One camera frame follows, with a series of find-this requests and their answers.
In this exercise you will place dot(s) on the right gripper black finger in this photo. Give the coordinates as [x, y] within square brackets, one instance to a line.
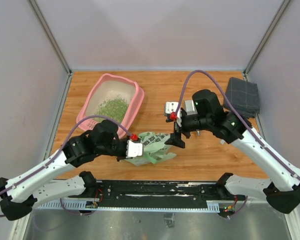
[175, 140]
[170, 119]

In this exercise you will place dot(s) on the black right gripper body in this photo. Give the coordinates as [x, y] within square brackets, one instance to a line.
[190, 123]

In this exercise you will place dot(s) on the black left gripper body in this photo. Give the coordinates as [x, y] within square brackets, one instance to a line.
[118, 148]

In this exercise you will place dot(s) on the grey metal scoop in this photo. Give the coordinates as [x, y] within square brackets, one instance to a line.
[191, 106]

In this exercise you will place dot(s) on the green cat litter bag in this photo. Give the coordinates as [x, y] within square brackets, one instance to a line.
[155, 149]

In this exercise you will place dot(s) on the pink litter box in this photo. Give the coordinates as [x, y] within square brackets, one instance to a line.
[109, 86]

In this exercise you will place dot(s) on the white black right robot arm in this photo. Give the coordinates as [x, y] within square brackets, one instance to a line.
[282, 188]

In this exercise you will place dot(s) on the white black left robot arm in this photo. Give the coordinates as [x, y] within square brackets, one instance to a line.
[19, 195]

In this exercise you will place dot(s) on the green cat litter pellets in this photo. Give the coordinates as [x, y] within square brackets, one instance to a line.
[114, 108]

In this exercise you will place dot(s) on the folded dark grey cloth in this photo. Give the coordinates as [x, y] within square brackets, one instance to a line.
[244, 97]

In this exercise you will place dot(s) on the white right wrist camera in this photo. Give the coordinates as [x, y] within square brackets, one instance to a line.
[171, 110]

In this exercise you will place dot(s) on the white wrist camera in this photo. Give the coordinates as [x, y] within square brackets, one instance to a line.
[171, 110]
[134, 147]

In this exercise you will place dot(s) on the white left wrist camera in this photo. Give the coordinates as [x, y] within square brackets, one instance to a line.
[134, 147]

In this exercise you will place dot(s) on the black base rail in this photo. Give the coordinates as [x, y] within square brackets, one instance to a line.
[155, 194]

